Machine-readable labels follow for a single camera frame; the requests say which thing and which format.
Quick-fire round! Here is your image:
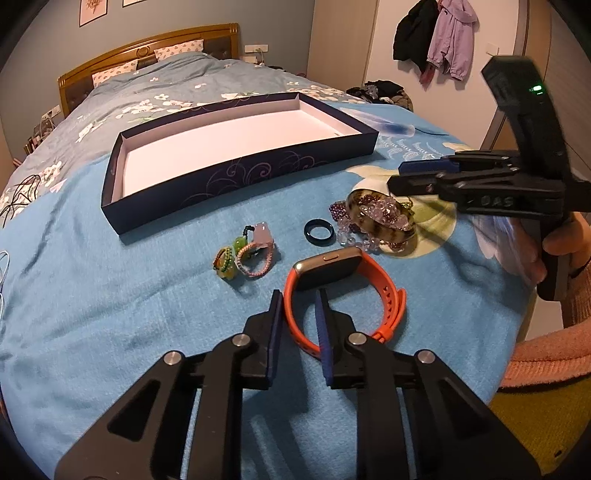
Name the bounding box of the tortoiseshell gold bangle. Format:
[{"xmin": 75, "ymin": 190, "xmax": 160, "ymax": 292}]
[{"xmin": 346, "ymin": 189, "xmax": 416, "ymax": 246}]

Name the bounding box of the dark purple bead bracelet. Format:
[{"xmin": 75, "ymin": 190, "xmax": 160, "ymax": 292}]
[{"xmin": 327, "ymin": 193, "xmax": 408, "ymax": 252}]

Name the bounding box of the orange smart watch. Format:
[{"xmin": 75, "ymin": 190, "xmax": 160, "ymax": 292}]
[{"xmin": 283, "ymin": 247, "xmax": 407, "ymax": 359}]

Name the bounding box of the pink stone braided bracelet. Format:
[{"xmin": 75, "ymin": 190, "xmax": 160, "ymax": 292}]
[{"xmin": 233, "ymin": 221, "xmax": 278, "ymax": 279}]

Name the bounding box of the green bead woven ring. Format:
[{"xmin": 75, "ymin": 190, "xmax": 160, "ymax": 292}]
[{"xmin": 211, "ymin": 245, "xmax": 240, "ymax": 282}]

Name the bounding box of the green stone black cord charm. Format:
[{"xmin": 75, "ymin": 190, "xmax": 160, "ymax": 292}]
[{"xmin": 232, "ymin": 225, "xmax": 254, "ymax": 255}]

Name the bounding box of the person right hand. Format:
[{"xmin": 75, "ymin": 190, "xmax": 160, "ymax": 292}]
[{"xmin": 510, "ymin": 212, "xmax": 590, "ymax": 285}]

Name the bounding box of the pile of dark clothes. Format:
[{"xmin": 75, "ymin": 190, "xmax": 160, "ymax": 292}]
[{"xmin": 346, "ymin": 80, "xmax": 414, "ymax": 112}]

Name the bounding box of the purple hanging jacket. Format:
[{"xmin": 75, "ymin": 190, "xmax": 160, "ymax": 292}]
[{"xmin": 420, "ymin": 0, "xmax": 478, "ymax": 89}]

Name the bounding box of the black hanging jacket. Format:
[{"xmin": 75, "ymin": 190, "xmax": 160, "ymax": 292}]
[{"xmin": 393, "ymin": 0, "xmax": 440, "ymax": 73}]

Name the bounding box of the light blue floral blanket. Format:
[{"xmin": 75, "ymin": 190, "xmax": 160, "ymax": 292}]
[{"xmin": 1, "ymin": 156, "xmax": 531, "ymax": 475}]

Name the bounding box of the pink knit right sleeve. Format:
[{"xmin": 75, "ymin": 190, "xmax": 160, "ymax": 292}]
[{"xmin": 500, "ymin": 265, "xmax": 590, "ymax": 389}]

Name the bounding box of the wooden bed headboard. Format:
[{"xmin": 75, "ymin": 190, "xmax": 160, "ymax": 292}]
[{"xmin": 58, "ymin": 23, "xmax": 239, "ymax": 117}]

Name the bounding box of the grey blue floral duvet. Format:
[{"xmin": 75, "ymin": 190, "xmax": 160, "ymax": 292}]
[{"xmin": 1, "ymin": 52, "xmax": 363, "ymax": 225}]

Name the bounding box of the dark blue shallow box tray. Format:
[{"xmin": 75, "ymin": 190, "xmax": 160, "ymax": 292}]
[{"xmin": 101, "ymin": 92, "xmax": 378, "ymax": 234}]

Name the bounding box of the right floral pillow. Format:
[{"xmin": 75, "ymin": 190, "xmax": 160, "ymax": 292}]
[{"xmin": 154, "ymin": 39, "xmax": 204, "ymax": 61}]

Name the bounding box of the floral pillow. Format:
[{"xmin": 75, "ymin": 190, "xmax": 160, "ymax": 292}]
[
  {"xmin": 91, "ymin": 60, "xmax": 137, "ymax": 88},
  {"xmin": 154, "ymin": 39, "xmax": 204, "ymax": 61}
]

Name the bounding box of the left floral pillow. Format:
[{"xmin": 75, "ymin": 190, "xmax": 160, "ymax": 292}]
[{"xmin": 91, "ymin": 60, "xmax": 137, "ymax": 88}]

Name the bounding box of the white flower framed picture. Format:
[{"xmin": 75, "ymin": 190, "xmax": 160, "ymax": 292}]
[{"xmin": 122, "ymin": 0, "xmax": 144, "ymax": 8}]

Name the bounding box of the pink flower framed picture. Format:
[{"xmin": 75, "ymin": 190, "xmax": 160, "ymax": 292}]
[{"xmin": 79, "ymin": 0, "xmax": 108, "ymax": 27}]

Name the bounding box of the black ring bangle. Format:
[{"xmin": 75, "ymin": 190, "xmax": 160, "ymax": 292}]
[{"xmin": 304, "ymin": 218, "xmax": 335, "ymax": 246}]

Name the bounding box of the white wall socket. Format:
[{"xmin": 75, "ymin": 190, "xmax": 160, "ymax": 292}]
[{"xmin": 243, "ymin": 44, "xmax": 269, "ymax": 54}]

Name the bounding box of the black charging cable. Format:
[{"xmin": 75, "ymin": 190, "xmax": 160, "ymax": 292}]
[{"xmin": 0, "ymin": 174, "xmax": 43, "ymax": 229}]

